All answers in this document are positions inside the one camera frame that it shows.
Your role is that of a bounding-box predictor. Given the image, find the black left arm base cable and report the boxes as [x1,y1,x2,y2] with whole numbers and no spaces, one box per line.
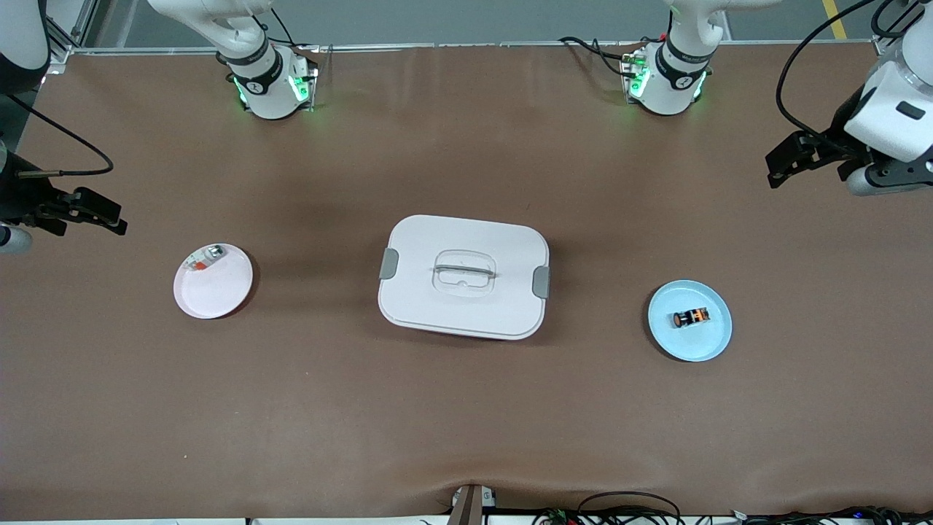
[559,35,639,77]

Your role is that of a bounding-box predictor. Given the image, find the brown table cover mat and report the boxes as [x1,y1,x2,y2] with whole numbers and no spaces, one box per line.
[0,42,933,522]

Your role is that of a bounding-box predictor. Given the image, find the black looped cable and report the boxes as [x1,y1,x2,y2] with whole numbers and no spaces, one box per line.
[532,491,686,525]

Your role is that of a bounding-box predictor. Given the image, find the aluminium frame post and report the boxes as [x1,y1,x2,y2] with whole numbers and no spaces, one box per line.
[873,29,908,58]
[44,0,101,68]

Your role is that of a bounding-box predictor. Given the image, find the black arm base cable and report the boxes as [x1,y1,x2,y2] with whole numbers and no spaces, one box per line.
[248,6,321,53]
[559,35,639,77]

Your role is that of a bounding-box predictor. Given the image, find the white lidded storage box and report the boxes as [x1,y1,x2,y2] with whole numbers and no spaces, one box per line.
[377,214,551,341]

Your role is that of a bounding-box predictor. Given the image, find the black cable bundle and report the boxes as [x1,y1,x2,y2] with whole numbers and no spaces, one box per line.
[729,505,933,525]

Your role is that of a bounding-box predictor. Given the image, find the light blue round plate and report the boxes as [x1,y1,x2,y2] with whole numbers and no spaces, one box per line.
[647,279,733,363]

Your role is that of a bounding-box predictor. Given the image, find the pink round plate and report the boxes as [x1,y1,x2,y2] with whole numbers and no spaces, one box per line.
[173,243,254,320]

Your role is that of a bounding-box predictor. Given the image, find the brown camera stand post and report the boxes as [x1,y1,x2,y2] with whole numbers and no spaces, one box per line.
[446,483,498,525]

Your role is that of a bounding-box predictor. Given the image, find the grey orange lever connector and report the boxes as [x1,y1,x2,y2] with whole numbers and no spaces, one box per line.
[186,246,227,273]

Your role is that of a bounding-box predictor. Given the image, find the black right arm base cable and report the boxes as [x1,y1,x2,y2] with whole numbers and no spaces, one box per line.
[248,6,321,53]

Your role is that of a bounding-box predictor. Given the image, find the silver table edge rail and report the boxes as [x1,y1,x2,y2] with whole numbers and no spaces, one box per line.
[69,40,879,58]

